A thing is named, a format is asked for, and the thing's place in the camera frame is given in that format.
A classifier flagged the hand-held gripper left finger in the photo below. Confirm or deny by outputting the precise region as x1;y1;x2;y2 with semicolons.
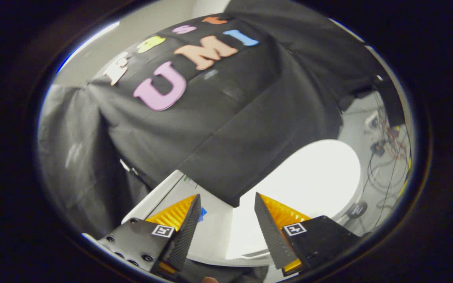
97;194;203;276

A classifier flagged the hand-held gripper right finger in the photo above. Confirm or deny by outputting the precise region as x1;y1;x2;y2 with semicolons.
254;193;361;277

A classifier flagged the white toilet lid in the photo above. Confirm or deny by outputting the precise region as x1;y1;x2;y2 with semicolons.
226;139;363;261

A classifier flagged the white toilet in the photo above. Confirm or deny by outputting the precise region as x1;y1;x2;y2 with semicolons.
121;170;363;268

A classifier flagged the black round object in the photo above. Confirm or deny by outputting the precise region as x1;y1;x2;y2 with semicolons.
346;201;368;219

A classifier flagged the black backdrop cloth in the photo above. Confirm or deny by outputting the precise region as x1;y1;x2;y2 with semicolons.
38;0;406;236

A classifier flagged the floor cable bundle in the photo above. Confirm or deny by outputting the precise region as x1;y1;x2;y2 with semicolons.
362;90;412;232

